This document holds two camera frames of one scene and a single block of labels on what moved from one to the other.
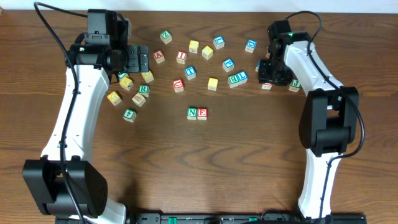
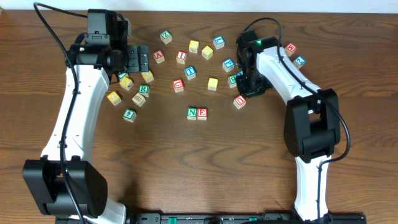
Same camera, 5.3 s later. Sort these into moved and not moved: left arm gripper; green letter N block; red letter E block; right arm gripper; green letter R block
Moved: right arm gripper
Not moved: green letter N block; red letter E block; left arm gripper; green letter R block
